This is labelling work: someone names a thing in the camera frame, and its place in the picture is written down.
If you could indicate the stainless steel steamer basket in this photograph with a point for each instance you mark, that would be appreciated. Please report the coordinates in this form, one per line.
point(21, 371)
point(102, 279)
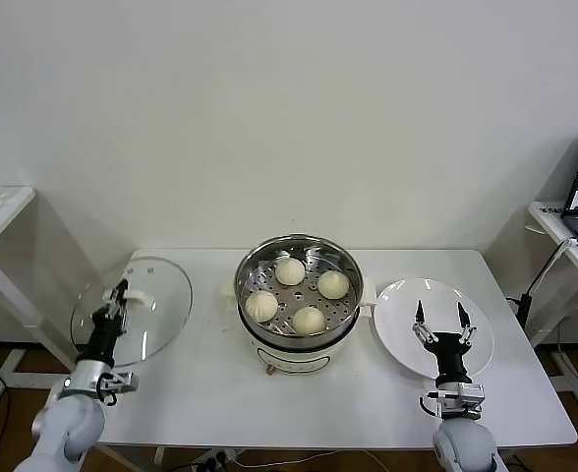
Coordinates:
point(348, 319)

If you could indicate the white side table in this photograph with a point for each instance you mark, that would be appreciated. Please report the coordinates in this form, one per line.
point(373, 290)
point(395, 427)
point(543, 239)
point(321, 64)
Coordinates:
point(4, 216)
point(547, 221)

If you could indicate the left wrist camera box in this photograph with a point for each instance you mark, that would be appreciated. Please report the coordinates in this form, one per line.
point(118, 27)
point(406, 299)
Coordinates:
point(122, 381)

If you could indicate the white electric cooker pot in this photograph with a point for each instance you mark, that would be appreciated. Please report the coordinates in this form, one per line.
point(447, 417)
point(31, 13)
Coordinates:
point(294, 361)

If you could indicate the white power strip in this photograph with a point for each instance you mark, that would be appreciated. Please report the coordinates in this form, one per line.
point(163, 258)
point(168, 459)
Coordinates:
point(215, 459)

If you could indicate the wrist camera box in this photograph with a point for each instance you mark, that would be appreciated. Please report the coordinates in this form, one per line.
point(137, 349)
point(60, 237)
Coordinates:
point(122, 381)
point(466, 393)

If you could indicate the white table leg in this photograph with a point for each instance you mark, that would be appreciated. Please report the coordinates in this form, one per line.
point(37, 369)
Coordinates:
point(160, 459)

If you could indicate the round glass pot lid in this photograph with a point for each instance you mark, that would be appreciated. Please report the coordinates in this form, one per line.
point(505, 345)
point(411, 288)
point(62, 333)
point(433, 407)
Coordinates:
point(166, 295)

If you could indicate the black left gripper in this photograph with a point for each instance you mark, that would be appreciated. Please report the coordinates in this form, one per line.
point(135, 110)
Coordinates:
point(102, 339)

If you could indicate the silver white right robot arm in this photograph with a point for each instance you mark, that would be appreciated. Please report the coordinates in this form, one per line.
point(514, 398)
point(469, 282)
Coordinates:
point(466, 442)

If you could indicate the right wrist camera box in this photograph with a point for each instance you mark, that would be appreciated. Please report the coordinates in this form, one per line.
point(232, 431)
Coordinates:
point(466, 393)

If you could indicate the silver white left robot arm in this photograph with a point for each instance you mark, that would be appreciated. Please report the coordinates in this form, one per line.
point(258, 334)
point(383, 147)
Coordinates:
point(68, 428)

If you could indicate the white steamed baozi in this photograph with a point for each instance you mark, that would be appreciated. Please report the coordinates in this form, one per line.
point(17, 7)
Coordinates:
point(308, 320)
point(333, 285)
point(289, 271)
point(261, 307)

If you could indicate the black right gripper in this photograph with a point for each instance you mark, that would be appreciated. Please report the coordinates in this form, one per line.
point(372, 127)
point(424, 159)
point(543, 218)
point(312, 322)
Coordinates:
point(450, 351)

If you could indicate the white round plate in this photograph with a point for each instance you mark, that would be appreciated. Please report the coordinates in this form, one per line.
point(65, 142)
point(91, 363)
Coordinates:
point(397, 324)

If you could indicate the black power adapter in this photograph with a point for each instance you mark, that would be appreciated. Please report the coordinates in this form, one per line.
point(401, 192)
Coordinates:
point(524, 307)

